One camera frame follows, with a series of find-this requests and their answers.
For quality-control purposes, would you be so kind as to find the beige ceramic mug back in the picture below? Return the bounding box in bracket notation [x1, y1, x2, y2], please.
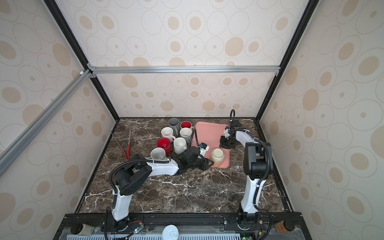
[211, 148, 225, 164]

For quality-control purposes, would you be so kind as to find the beige ceramic mug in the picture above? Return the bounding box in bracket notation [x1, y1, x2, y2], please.
[150, 148, 168, 161]
[211, 148, 225, 164]

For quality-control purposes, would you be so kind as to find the white ceramic mug back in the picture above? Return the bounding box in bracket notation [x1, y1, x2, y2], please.
[173, 138, 187, 154]

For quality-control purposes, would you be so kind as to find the light grey ceramic mug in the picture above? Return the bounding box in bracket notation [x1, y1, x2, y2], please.
[180, 128, 193, 144]

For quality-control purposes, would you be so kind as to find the red ceramic mug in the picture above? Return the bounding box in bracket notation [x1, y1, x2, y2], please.
[157, 138, 172, 155]

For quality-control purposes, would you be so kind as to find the beige ceramic mug front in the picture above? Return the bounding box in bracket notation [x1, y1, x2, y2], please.
[150, 148, 168, 161]

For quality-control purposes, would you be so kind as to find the pinkish white ceramic mug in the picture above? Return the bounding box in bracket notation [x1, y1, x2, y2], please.
[161, 127, 176, 142]

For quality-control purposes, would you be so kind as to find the dark grey ceramic mug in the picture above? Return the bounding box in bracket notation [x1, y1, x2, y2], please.
[168, 118, 181, 137]

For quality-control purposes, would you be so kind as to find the white ceramic mug front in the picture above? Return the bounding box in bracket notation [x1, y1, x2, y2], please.
[180, 121, 193, 129]

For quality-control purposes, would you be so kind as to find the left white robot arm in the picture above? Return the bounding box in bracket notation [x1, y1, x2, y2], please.
[109, 143, 214, 222]

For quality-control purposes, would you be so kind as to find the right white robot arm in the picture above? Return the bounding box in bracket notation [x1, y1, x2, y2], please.
[220, 109, 273, 216]

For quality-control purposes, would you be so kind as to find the pink plastic tray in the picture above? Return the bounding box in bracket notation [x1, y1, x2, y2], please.
[196, 122, 230, 169]

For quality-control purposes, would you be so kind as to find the aluminium crossbar back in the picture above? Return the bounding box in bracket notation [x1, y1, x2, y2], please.
[90, 66, 280, 74]

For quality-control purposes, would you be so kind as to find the aluminium crossbar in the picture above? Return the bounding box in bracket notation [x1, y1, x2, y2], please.
[1, 70, 91, 175]
[90, 66, 280, 74]

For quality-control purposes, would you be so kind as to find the white round can lid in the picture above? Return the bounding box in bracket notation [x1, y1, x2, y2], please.
[162, 225, 180, 240]

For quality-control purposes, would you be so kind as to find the aluminium crossbar left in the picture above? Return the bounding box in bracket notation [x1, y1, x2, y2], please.
[1, 70, 91, 175]

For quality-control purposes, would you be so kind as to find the red handled chopstick right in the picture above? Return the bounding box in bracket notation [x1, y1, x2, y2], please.
[127, 128, 132, 161]

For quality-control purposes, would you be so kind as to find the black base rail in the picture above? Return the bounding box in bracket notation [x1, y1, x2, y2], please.
[54, 212, 312, 240]

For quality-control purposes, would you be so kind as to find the black corner frame post right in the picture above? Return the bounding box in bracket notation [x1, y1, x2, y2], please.
[255, 0, 319, 123]

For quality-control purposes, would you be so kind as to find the black corner frame post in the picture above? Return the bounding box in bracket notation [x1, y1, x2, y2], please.
[255, 0, 319, 123]
[44, 0, 120, 122]

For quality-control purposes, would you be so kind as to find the black corner frame post left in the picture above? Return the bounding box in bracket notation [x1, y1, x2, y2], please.
[44, 0, 120, 122]

